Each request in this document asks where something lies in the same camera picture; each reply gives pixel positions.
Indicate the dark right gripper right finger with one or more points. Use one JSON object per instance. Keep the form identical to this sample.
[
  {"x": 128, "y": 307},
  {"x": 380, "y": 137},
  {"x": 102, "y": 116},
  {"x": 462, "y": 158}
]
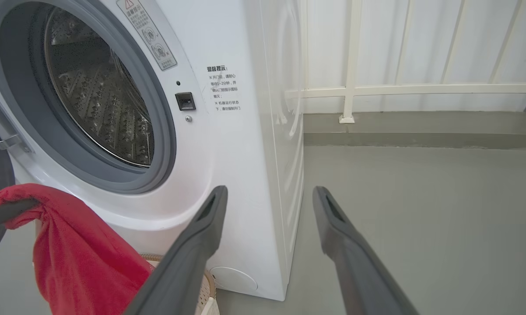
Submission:
[{"x": 355, "y": 267}]

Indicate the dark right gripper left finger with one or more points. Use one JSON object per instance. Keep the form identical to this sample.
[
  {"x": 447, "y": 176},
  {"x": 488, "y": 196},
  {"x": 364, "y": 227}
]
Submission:
[{"x": 188, "y": 262}]

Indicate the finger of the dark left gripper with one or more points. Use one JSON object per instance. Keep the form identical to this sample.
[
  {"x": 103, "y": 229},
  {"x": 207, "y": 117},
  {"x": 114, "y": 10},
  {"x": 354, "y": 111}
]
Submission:
[{"x": 5, "y": 212}]

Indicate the red and white garment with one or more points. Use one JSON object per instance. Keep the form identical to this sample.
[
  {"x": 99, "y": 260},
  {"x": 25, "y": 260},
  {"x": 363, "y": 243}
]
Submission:
[{"x": 79, "y": 258}]

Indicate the cream basket with brown rim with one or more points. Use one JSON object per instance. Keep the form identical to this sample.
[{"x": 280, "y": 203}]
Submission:
[{"x": 208, "y": 286}]

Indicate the metal door hinge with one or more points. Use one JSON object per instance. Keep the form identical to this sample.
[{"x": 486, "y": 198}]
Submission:
[{"x": 2, "y": 127}]

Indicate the white front-load washing machine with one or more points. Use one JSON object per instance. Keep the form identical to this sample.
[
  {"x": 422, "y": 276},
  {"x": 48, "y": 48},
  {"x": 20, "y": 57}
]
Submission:
[{"x": 228, "y": 166}]

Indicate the white metal railing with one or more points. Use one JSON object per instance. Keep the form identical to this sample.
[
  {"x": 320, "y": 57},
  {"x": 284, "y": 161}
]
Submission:
[{"x": 348, "y": 89}]

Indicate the grey warning sticker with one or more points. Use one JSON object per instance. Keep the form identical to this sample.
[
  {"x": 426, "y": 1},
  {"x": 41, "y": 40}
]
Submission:
[{"x": 151, "y": 37}]

